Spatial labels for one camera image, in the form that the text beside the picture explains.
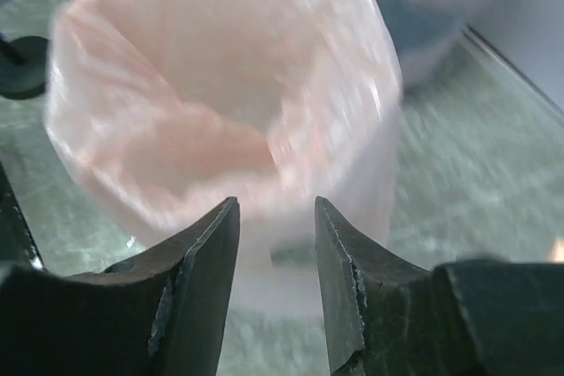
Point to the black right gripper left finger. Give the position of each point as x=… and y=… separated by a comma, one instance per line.
x=161, y=312

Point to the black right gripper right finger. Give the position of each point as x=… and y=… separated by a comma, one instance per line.
x=386, y=316

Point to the pink plastic trash bag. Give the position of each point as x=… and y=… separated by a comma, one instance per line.
x=220, y=98

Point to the white plastic trash bin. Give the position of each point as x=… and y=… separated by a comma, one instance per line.
x=286, y=279

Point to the black round microphone stand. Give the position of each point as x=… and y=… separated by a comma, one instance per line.
x=23, y=67

